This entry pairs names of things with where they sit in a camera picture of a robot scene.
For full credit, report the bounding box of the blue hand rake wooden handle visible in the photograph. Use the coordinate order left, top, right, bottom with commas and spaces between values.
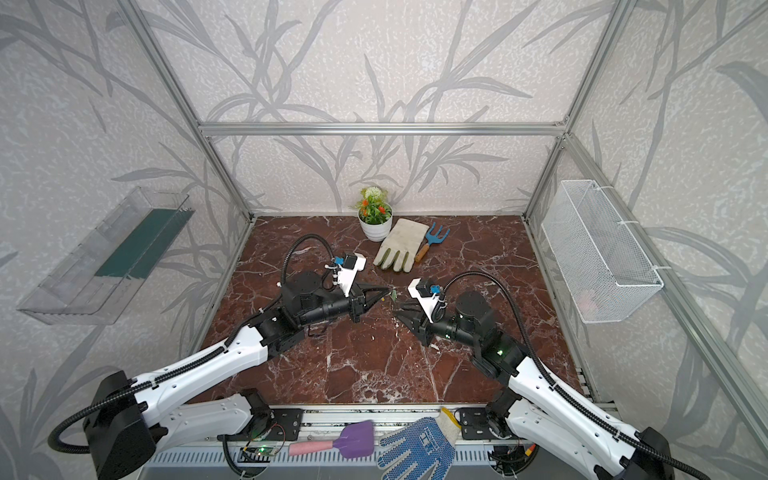
414, 223, 450, 262

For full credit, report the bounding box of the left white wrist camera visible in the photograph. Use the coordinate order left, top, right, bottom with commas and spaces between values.
325, 253, 366, 297

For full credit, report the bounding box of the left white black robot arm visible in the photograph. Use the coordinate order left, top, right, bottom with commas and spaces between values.
83, 268, 390, 479

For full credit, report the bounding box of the purple scoop pink handle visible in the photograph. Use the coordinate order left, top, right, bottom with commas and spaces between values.
288, 420, 375, 459

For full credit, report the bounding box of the blue dotted work glove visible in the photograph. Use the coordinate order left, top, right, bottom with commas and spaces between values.
377, 411, 461, 480

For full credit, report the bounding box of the clear plastic wall shelf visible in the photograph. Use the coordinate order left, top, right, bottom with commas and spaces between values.
17, 187, 195, 325

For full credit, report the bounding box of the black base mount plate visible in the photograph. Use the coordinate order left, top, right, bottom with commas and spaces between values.
455, 407, 518, 441
242, 408, 304, 442

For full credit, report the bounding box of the white wire mesh basket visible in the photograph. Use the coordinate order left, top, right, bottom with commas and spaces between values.
542, 179, 664, 324

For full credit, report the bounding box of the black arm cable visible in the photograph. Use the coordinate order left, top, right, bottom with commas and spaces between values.
47, 233, 337, 455
437, 270, 712, 480

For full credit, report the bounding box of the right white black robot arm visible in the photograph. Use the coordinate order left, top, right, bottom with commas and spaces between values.
395, 284, 675, 479

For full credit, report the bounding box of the white pot with plant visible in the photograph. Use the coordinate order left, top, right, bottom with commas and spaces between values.
355, 185, 393, 242

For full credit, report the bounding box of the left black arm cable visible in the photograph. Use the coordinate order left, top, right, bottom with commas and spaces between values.
47, 233, 337, 455

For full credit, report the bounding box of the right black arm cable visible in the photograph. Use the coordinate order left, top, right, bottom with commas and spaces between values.
437, 270, 712, 480

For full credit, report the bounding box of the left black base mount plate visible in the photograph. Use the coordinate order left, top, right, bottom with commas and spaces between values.
242, 408, 304, 442

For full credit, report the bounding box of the cream gardening glove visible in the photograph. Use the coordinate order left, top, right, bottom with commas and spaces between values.
373, 218, 428, 273

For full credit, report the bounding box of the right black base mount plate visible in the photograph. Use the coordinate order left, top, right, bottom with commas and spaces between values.
455, 407, 518, 441

